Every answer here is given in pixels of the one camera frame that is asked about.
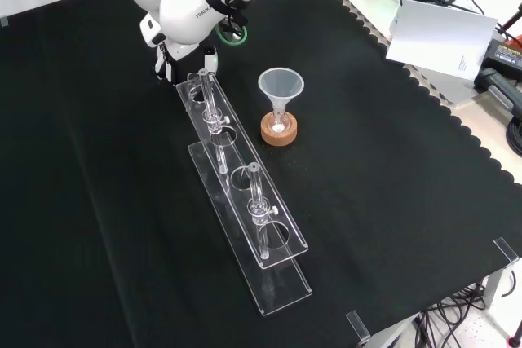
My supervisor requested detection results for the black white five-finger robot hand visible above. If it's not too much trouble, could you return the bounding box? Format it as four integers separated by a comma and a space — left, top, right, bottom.
153, 40, 220, 86

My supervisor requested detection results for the translucent plastic funnel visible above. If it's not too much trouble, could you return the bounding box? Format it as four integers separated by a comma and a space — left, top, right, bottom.
257, 67, 306, 129

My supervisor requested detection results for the clear acrylic funnel stand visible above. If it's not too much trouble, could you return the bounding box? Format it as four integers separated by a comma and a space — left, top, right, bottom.
175, 67, 314, 317

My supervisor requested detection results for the clear round-bottom flask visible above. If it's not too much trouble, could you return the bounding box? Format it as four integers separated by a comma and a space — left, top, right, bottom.
267, 108, 292, 135

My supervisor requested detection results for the black bench cloth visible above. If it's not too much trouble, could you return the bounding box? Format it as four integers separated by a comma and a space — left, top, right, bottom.
0, 0, 522, 348

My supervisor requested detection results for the white paper sheet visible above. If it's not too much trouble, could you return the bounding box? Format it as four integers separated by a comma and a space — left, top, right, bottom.
385, 0, 499, 82

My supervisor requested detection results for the clear acrylic cloth clamp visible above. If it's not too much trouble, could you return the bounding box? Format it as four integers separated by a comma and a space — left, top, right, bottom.
345, 310, 372, 344
493, 237, 521, 270

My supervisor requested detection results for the black clamp tool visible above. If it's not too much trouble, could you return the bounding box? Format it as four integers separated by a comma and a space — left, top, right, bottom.
474, 67, 522, 121

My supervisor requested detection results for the black power adapter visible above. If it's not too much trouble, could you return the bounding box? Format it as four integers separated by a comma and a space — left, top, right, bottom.
480, 37, 522, 77

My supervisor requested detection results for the black tripod with red joint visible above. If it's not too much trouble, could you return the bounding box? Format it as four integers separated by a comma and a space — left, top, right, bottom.
494, 0, 522, 42

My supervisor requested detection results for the green cable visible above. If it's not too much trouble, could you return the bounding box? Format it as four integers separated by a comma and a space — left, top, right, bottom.
214, 0, 294, 46

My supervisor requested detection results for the cork ring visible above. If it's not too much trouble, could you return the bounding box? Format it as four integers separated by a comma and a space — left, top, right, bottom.
260, 112, 299, 147

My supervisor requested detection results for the black floor cable bundle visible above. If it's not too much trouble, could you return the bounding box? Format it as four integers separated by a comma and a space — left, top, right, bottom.
411, 278, 522, 348

